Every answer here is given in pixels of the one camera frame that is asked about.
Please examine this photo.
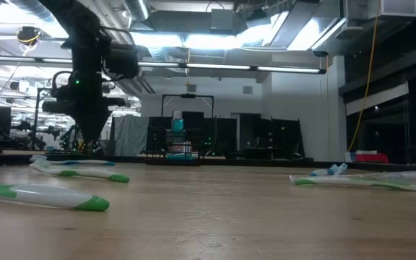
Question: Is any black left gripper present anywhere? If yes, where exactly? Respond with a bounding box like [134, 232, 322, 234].
[41, 71, 127, 143]

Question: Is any blue and white toothbrush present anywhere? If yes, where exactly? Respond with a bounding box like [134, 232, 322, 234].
[30, 154, 116, 168]
[309, 162, 349, 178]

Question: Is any green and white toothbrush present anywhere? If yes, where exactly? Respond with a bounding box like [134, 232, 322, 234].
[29, 158, 131, 183]
[0, 182, 111, 212]
[289, 174, 416, 193]

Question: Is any grey curtain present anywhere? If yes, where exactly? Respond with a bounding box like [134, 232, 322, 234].
[109, 114, 150, 157]

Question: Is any black standing desk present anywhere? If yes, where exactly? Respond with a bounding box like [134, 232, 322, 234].
[236, 113, 306, 160]

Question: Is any long ceiling light strip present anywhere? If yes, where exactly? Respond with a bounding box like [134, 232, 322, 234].
[0, 53, 327, 75]

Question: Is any red box on desk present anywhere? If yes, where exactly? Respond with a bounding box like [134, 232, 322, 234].
[344, 149, 378, 163]

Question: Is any white ceiling vent box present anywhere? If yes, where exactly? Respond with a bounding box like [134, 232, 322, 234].
[344, 0, 416, 21]

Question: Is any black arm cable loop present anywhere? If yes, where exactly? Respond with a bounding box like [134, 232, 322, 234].
[50, 70, 74, 101]

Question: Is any black background gantry frame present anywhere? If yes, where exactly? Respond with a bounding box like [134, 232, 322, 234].
[32, 87, 50, 145]
[160, 92, 215, 120]

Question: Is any black wire rack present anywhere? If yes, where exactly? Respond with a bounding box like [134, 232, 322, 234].
[145, 124, 204, 166]

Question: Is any black yellow ceiling cord reel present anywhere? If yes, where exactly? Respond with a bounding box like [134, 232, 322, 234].
[15, 25, 43, 47]

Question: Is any black aluminium rig frame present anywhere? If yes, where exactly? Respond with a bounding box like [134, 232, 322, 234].
[0, 150, 416, 173]

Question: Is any yellow cable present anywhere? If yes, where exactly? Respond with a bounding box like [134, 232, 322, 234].
[347, 0, 382, 152]

